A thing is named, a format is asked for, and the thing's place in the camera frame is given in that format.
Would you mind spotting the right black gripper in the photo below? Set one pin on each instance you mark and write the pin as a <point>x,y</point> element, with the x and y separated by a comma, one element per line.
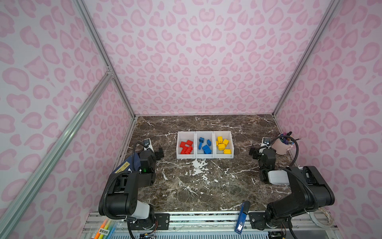
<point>256,152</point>

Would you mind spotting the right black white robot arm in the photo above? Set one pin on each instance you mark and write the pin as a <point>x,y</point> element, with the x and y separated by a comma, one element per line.
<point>309,190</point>

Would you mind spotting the pink pen cup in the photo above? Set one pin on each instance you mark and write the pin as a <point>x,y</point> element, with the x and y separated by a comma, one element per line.
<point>282,146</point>

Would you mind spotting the long red lego brick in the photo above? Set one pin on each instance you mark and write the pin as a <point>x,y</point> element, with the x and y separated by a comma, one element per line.
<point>189,150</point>

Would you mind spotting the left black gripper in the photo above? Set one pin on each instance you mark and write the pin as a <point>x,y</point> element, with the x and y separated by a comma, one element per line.
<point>158,156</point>

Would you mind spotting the white bin right compartment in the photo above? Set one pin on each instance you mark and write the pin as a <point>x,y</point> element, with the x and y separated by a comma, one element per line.
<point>225,135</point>

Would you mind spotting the white tape roll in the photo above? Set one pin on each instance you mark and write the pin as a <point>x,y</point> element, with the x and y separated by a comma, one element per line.
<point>322,218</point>

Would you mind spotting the white bin compartment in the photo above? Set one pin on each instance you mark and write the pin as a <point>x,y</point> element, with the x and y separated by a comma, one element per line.
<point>184,136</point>
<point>206,135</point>
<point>225,135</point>

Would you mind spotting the white bin left compartment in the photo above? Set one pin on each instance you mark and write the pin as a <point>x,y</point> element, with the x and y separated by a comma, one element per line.
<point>184,136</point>

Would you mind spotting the blue stapler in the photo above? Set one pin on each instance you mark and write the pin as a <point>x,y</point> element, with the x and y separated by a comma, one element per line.
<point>245,206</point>

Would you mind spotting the highlighter pen pack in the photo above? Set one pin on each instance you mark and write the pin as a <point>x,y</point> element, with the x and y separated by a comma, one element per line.
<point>106,230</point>

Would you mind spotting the dark blue notebook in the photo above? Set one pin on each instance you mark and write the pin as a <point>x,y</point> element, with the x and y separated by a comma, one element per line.
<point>126,165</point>

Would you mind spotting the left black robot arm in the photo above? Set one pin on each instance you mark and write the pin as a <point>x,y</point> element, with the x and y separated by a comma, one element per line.
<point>119,200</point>

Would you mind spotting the white bin middle compartment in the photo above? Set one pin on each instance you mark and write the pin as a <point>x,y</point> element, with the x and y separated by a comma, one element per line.
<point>206,135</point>

